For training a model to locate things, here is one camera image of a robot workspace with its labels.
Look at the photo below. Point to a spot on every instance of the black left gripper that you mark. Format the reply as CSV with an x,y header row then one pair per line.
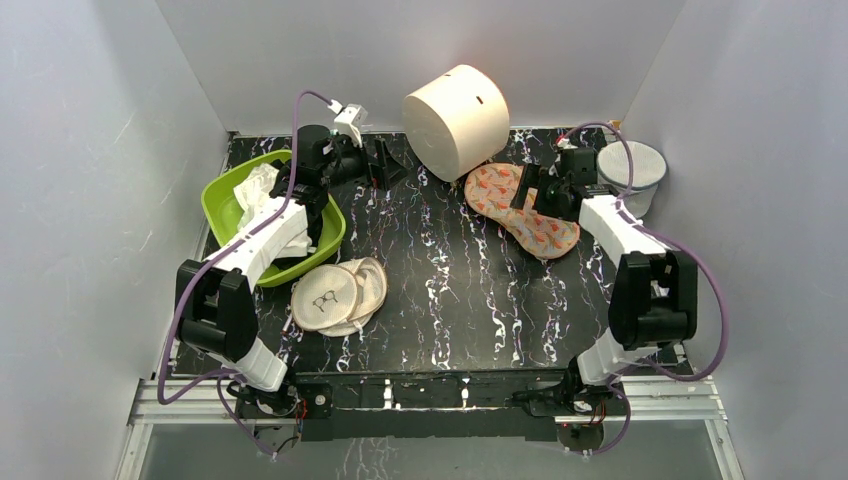
x,y
385,173

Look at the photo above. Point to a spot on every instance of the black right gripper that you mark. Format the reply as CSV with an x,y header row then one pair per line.
x,y
538,192

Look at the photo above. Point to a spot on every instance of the floral mesh laundry bag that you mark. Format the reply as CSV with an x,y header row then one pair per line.
x,y
489,190

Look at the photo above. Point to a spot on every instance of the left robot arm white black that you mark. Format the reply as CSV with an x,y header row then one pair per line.
x,y
214,309

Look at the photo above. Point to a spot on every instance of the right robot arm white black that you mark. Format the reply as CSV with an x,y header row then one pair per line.
x,y
654,297

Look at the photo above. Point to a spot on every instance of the white cylindrical mesh bag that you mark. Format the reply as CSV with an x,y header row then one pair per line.
x,y
644,174

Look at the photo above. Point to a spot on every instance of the beige round mesh laundry bag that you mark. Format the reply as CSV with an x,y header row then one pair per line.
x,y
338,300

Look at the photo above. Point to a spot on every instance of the cream cylindrical drum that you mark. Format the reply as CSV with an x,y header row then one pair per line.
x,y
456,122

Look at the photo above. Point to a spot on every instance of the white cloth in basin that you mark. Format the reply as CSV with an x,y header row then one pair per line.
x,y
253,193

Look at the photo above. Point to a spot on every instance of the green plastic basin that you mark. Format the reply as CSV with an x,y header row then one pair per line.
x,y
223,214

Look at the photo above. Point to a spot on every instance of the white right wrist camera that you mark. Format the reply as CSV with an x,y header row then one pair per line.
x,y
563,142

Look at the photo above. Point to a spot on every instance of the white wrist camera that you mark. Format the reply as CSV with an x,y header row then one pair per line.
x,y
563,142
348,121

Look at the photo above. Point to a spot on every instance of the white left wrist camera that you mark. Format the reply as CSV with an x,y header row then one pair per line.
x,y
348,121

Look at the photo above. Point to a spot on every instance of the aluminium base frame rail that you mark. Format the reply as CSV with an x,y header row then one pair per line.
x,y
452,404

